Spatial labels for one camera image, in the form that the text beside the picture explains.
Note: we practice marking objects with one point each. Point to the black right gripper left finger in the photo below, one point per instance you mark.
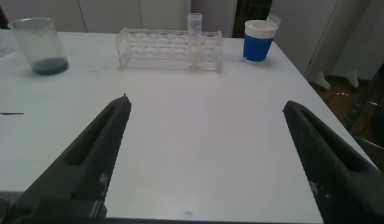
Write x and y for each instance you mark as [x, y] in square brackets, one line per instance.
[86, 174]

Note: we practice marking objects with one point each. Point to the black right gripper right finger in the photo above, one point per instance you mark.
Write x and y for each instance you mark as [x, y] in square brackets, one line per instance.
[335, 174]

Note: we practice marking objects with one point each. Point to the clear plastic test tube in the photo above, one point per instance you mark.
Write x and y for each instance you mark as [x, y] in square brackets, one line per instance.
[273, 19]

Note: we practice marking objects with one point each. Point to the clear beaker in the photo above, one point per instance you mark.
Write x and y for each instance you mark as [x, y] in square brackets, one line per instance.
[42, 49]

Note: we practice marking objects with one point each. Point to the clear plastic test tube rack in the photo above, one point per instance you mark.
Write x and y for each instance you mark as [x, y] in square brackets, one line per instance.
[154, 49]

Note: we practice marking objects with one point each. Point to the test tube with pale liquid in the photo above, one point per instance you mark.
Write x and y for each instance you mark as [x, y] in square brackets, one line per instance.
[194, 40]

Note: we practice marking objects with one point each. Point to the blue and white paper cup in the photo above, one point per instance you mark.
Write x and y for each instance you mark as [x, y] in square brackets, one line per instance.
[257, 46]

